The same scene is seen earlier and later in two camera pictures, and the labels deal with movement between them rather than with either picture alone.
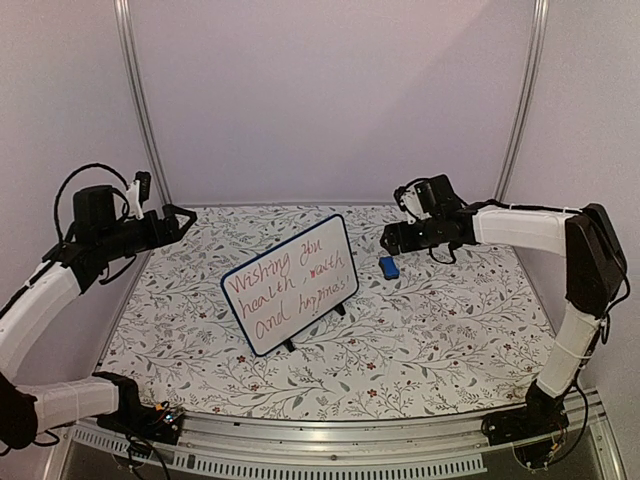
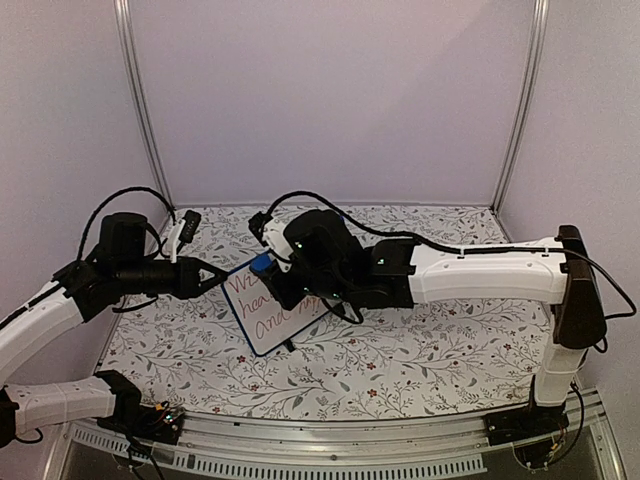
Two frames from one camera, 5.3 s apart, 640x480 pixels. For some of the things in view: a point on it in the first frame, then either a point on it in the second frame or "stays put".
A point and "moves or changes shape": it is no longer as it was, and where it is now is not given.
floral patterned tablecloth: (423, 332) stays put
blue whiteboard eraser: (388, 267) moves or changes shape
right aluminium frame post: (539, 21) stays put
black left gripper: (159, 237) to (188, 278)
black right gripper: (391, 232) to (270, 279)
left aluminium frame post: (126, 23) stays put
